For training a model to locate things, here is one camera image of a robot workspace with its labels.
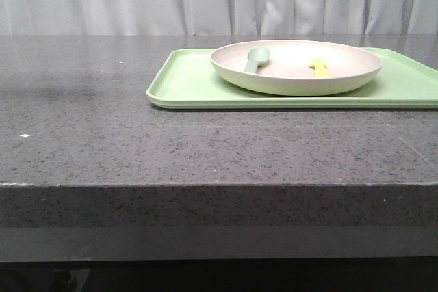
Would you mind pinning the white round plate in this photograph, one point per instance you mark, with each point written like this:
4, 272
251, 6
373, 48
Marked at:
288, 72

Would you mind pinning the yellow plastic fork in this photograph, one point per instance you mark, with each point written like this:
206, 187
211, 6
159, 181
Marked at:
320, 68

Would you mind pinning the light green serving tray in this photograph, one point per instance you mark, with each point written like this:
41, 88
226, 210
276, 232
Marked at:
187, 80

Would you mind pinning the sage green spoon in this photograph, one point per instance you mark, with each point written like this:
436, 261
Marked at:
257, 57

